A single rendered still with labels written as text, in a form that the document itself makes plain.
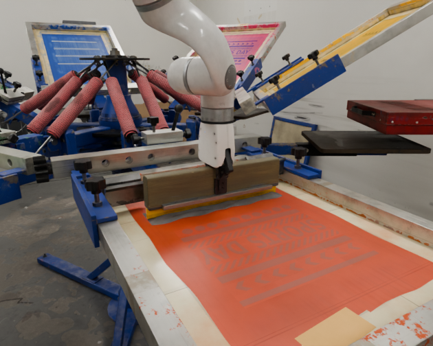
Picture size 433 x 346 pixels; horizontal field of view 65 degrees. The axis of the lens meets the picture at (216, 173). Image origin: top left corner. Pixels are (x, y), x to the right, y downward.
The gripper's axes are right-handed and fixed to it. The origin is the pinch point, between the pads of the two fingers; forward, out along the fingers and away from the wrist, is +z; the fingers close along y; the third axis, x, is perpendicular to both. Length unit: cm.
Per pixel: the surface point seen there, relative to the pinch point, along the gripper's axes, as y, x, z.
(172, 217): 2.1, -12.4, 5.4
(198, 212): 2.6, -6.3, 5.3
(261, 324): 38.3, -14.3, 6.0
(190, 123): -69, 25, -3
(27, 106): -104, -37, -10
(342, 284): 37.4, 2.1, 5.9
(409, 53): -86, 200, -36
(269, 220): 13.3, 6.1, 5.7
